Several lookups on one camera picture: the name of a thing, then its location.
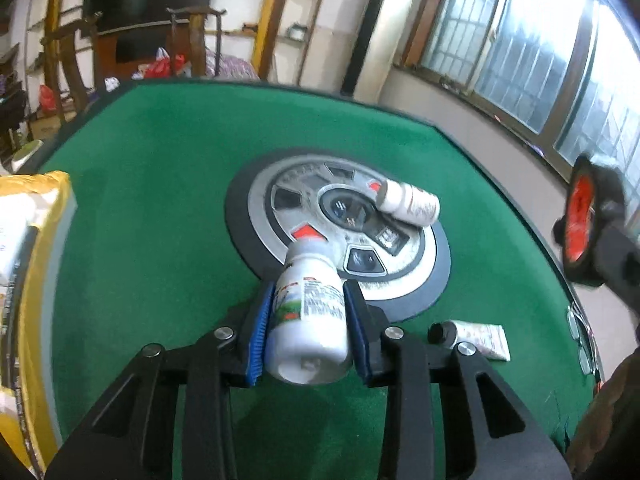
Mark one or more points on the small red plastic bag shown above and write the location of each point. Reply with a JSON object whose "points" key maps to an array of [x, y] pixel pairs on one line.
{"points": [[48, 99]]}

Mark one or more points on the floral cloth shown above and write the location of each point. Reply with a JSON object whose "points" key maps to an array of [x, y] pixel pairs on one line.
{"points": [[235, 67]]}

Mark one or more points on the white standing air conditioner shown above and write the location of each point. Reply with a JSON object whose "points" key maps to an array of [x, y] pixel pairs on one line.
{"points": [[385, 25]]}

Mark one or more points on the metal table-edge fitting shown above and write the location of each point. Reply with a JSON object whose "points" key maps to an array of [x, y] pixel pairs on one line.
{"points": [[580, 340]]}

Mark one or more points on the yellow-taped white foam box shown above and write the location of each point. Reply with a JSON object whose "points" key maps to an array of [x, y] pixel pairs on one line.
{"points": [[47, 240]]}

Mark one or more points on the dark wooden chair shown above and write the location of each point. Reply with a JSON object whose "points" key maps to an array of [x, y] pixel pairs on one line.
{"points": [[197, 40], [75, 70]]}

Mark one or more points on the white squeeze tube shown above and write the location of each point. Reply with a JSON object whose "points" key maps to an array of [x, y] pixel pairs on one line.
{"points": [[480, 337]]}

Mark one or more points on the black tape roll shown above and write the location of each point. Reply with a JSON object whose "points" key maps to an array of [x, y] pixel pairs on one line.
{"points": [[580, 220]]}

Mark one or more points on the small white grey-print bottle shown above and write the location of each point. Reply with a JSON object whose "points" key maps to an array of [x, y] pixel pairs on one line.
{"points": [[410, 202]]}

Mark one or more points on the small grey shelf device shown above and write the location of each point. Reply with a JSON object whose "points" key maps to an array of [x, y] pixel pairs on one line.
{"points": [[297, 31]]}

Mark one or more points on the round wheel-print table centre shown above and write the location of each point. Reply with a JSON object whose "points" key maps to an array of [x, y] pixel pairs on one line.
{"points": [[280, 200]]}

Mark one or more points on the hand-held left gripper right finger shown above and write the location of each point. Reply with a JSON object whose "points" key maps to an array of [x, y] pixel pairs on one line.
{"points": [[357, 332]]}

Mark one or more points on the person's right forearm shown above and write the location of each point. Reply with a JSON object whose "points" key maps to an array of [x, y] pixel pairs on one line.
{"points": [[610, 410]]}

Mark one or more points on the barred window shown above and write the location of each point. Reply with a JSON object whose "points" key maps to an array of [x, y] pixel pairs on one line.
{"points": [[525, 50]]}

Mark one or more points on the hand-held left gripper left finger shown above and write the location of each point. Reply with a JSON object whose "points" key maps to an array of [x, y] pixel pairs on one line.
{"points": [[260, 332]]}

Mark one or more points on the white bottle with green label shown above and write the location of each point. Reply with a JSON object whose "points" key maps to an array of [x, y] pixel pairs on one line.
{"points": [[310, 320]]}

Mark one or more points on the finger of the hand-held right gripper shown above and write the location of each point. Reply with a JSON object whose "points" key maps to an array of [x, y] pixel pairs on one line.
{"points": [[620, 255]]}

